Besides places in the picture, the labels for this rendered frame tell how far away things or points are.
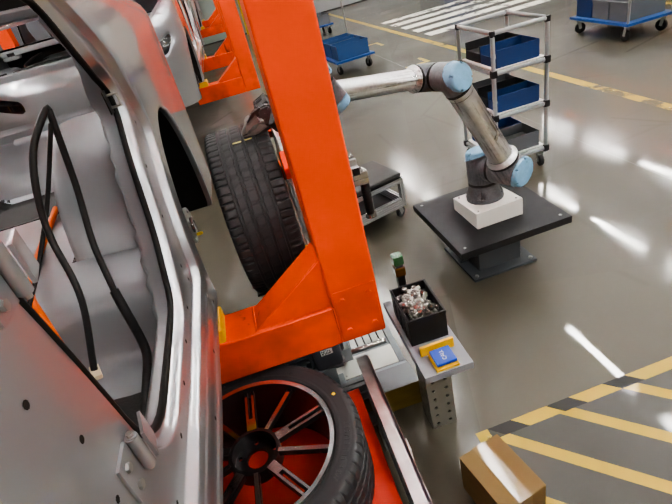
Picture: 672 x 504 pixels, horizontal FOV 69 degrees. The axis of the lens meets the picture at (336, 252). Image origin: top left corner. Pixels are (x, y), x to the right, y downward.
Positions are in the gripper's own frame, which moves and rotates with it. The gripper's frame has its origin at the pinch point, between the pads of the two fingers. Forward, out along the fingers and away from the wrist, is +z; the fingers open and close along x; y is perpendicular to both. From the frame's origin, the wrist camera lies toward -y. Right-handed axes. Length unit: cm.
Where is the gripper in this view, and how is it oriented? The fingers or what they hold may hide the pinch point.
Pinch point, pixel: (245, 134)
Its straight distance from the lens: 178.4
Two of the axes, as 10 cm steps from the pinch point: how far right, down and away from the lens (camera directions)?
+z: -7.7, 5.8, 2.8
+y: -2.9, -7.0, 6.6
